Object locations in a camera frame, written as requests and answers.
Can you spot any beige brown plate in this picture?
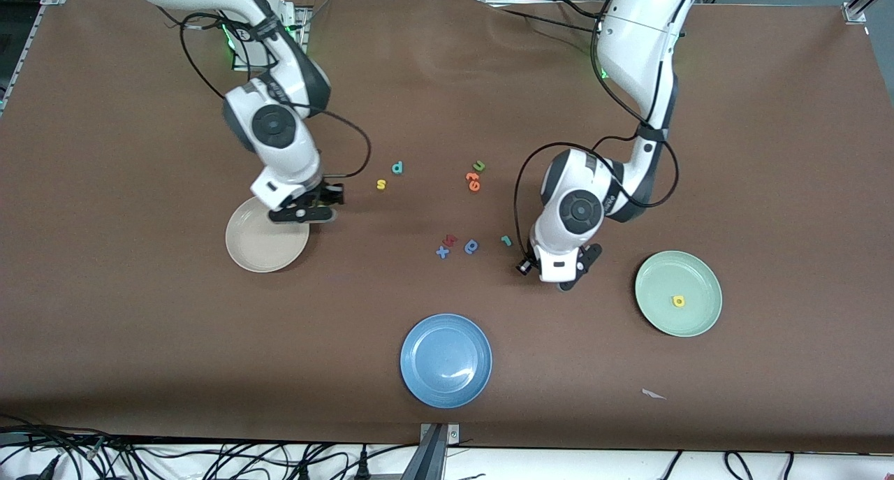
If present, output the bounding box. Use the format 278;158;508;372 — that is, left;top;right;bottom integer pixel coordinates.
225;195;311;273

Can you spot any blue plate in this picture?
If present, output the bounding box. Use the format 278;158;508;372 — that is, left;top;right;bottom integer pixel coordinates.
400;314;493;409

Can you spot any pale green plate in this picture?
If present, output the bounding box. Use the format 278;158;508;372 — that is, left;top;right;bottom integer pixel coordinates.
634;250;723;338

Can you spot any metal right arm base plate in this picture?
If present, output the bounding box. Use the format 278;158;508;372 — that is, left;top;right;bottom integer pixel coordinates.
232;5;310;73

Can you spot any metal table edge bracket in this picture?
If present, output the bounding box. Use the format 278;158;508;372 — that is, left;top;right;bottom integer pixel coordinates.
419;423;460;480

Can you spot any black base cable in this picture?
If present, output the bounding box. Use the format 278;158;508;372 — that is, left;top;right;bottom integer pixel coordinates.
555;0;603;20
497;8;603;35

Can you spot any thick black floor cable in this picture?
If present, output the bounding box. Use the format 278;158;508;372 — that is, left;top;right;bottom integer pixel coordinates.
0;424;105;447

